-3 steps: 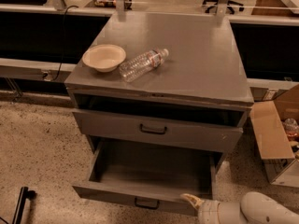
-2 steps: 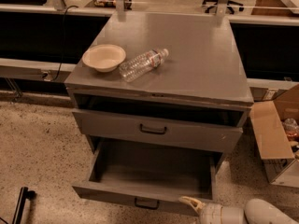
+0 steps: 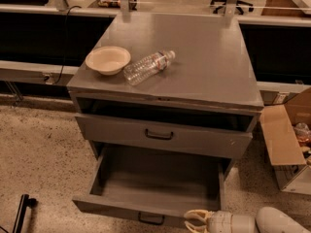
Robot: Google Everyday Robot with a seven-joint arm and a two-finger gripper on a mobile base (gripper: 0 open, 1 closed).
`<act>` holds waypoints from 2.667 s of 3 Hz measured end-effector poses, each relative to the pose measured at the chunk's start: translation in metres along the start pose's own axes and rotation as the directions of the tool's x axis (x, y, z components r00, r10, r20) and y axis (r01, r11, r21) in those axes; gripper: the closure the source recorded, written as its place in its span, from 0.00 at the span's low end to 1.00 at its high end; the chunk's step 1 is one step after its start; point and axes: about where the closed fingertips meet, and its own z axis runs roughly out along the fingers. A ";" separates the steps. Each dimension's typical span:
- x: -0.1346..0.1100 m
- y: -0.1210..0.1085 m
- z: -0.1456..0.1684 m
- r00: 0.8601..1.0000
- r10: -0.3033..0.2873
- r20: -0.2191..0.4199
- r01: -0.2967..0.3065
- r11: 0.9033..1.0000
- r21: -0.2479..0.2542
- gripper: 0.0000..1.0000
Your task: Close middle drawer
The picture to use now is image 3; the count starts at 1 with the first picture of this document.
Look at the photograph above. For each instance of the grey drawer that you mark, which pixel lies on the grey drawer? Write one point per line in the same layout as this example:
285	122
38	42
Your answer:
164	136
153	186

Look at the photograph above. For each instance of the plastic bottle in box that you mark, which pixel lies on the plastic bottle in box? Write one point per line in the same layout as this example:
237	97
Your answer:
303	134

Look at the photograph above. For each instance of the black stand on floor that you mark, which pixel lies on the black stand on floor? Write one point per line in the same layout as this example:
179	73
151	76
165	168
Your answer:
25	202

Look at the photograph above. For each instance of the grey top drawer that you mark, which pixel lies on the grey top drawer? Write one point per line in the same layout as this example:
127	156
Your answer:
164	136

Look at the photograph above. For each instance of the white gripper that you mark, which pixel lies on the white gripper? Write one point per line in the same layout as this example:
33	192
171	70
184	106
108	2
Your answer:
223	222

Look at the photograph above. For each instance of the clear plastic water bottle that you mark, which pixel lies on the clear plastic water bottle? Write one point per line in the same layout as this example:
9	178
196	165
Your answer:
148	66

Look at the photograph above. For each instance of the grey metal drawer cabinet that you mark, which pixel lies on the grey metal drawer cabinet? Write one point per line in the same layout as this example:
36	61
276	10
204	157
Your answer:
210	84

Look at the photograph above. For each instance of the open cardboard box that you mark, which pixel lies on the open cardboard box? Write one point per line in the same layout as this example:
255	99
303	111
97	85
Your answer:
293	173

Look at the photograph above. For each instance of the beige paper bowl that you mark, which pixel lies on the beige paper bowl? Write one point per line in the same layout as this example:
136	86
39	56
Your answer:
108	61

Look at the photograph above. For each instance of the wooden cabinet top right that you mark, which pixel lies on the wooden cabinet top right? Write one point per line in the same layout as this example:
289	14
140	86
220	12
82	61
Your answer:
282	8

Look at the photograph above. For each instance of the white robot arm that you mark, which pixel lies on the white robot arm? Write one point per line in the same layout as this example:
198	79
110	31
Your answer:
267	220

